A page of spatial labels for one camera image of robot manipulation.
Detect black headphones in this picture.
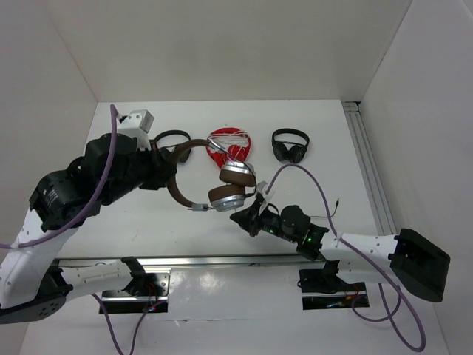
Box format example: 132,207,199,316
271,128,310,164
154,129,191,161

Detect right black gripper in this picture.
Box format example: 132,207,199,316
231,199,298,243

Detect red headphones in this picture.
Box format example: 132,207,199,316
206,127,251,169

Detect aluminium rail front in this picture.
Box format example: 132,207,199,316
55,251,326,268

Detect left black headphones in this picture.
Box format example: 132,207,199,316
154,129,191,161

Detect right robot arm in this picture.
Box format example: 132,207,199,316
230,198,451,302

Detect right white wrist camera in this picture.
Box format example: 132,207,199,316
255,181,274,216

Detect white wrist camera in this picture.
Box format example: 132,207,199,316
255,181,274,216
118,109,154,151

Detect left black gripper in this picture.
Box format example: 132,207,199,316
102,138,177,205

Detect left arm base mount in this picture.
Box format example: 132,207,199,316
100,268,171,314

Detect aluminium rail right side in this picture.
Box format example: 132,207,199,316
341,101,397,235

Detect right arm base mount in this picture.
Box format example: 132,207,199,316
297,268,370,311

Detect aluminium rail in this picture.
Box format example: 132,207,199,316
341,101,397,235
55,251,326,268

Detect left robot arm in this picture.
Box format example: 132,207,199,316
1,133,177,325

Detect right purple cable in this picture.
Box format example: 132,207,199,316
258,163,426,352

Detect right black headphones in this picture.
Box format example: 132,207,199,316
271,128,310,164

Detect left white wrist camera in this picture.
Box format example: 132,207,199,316
118,109,154,151

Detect white cable on red headphones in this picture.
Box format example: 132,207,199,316
206,129,251,163

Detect thin black headphone cable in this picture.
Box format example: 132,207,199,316
210,140,341,220

